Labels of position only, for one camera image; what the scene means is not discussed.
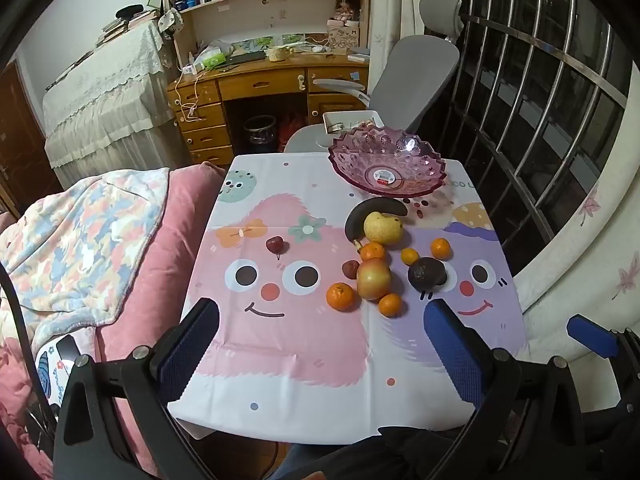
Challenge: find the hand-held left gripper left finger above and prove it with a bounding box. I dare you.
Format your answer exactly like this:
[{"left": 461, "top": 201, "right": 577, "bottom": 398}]
[{"left": 52, "top": 297, "right": 221, "bottom": 480}]

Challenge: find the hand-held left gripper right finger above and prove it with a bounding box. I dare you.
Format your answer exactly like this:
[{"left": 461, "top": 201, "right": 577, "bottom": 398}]
[{"left": 423, "top": 298, "right": 597, "bottom": 480}]

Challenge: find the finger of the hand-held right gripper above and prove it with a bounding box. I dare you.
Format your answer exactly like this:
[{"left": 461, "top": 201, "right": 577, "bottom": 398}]
[{"left": 566, "top": 314, "right": 640, "bottom": 378}]

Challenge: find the dark avocado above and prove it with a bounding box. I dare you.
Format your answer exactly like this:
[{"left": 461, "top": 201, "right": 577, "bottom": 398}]
[{"left": 407, "top": 256, "right": 447, "bottom": 292}]

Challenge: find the red-yellow apple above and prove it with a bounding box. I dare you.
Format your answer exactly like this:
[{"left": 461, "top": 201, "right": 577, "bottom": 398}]
[{"left": 356, "top": 257, "right": 393, "bottom": 302}]

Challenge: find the yellow pear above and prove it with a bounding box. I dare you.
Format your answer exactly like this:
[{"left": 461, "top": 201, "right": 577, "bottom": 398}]
[{"left": 363, "top": 211, "right": 403, "bottom": 246}]

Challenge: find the pink glass fruit bowl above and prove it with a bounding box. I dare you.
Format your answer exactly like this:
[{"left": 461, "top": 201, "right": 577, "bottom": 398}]
[{"left": 327, "top": 127, "right": 447, "bottom": 199}]

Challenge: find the cartoon printed tablecloth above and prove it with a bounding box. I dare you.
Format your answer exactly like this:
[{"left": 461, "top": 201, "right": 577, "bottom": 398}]
[{"left": 167, "top": 154, "right": 531, "bottom": 446}]

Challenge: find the dark overripe banana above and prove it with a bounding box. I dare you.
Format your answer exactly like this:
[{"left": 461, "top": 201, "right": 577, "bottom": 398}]
[{"left": 345, "top": 197, "right": 408, "bottom": 253}]

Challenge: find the black trash bin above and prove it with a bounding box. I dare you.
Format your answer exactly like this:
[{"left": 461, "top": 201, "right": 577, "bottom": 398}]
[{"left": 244, "top": 115, "right": 277, "bottom": 153}]

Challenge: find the red bag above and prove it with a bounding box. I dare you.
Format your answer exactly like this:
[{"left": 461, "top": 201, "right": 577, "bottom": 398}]
[{"left": 277, "top": 112, "right": 308, "bottom": 146}]

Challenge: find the lace covered cabinet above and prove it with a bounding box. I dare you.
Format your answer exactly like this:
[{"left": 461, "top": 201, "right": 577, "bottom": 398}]
[{"left": 42, "top": 22, "right": 191, "bottom": 186}]

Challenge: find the white rectangular tray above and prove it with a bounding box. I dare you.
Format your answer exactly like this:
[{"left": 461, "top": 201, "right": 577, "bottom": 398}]
[{"left": 322, "top": 110, "right": 386, "bottom": 136}]

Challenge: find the brown wooden door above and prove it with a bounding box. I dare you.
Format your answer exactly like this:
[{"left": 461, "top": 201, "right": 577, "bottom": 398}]
[{"left": 0, "top": 60, "right": 63, "bottom": 216}]

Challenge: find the metal window grille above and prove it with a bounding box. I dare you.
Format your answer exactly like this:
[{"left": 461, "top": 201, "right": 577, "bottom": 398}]
[{"left": 440, "top": 0, "right": 640, "bottom": 281}]

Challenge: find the wooden desk with drawers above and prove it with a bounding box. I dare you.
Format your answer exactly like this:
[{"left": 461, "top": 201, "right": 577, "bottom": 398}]
[{"left": 167, "top": 52, "right": 371, "bottom": 166}]

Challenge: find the grey office chair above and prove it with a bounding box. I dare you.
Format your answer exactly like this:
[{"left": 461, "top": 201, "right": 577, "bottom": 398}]
[{"left": 284, "top": 0, "right": 463, "bottom": 155}]

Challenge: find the green tissue pack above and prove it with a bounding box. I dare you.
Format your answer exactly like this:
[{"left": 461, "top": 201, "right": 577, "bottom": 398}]
[{"left": 197, "top": 49, "right": 232, "bottom": 69}]

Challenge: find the stack of books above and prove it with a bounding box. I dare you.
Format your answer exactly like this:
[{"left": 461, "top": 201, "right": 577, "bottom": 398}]
[{"left": 95, "top": 7, "right": 161, "bottom": 48}]

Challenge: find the cardboard box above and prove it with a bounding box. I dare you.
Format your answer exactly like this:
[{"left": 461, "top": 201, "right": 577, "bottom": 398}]
[{"left": 327, "top": 25, "right": 361, "bottom": 51}]

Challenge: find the doll with brown hair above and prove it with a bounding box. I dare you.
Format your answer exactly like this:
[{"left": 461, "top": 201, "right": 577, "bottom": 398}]
[{"left": 332, "top": 0, "right": 362, "bottom": 27}]

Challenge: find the black cable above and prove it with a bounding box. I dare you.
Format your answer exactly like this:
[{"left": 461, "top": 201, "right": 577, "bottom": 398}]
[{"left": 0, "top": 260, "right": 56, "bottom": 441}]

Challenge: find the white charger cable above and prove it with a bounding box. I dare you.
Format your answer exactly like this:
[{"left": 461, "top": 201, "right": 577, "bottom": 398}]
[{"left": 175, "top": 72, "right": 207, "bottom": 123}]

